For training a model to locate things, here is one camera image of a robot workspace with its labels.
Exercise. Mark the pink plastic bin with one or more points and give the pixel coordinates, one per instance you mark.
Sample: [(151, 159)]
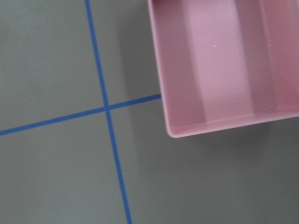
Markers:
[(225, 63)]

